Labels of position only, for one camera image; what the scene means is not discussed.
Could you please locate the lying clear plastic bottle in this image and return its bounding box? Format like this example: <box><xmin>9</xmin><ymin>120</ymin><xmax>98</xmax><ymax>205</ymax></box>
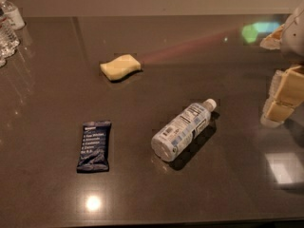
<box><xmin>151</xmin><ymin>99</ymin><xmax>217</xmax><ymax>162</ymax></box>

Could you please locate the yellow sponge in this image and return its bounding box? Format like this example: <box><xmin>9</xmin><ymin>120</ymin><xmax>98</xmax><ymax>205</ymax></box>
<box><xmin>100</xmin><ymin>54</ymin><xmax>142</xmax><ymax>82</ymax></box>

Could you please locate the clear water bottle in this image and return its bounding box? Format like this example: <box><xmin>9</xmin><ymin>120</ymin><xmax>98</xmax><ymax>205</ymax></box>
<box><xmin>0</xmin><ymin>9</ymin><xmax>20</xmax><ymax>58</ymax></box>

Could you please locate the blue rxbar wrapper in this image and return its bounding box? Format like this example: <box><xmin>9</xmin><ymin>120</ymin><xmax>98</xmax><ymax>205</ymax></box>
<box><xmin>76</xmin><ymin>121</ymin><xmax>111</xmax><ymax>173</ymax></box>

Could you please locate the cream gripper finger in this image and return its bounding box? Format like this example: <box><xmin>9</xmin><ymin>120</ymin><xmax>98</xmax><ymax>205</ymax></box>
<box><xmin>260</xmin><ymin>24</ymin><xmax>284</xmax><ymax>50</ymax></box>
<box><xmin>260</xmin><ymin>65</ymin><xmax>304</xmax><ymax>128</ymax></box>

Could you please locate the white label bottle upright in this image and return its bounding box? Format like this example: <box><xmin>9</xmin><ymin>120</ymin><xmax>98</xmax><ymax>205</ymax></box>
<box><xmin>0</xmin><ymin>0</ymin><xmax>26</xmax><ymax>30</ymax></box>

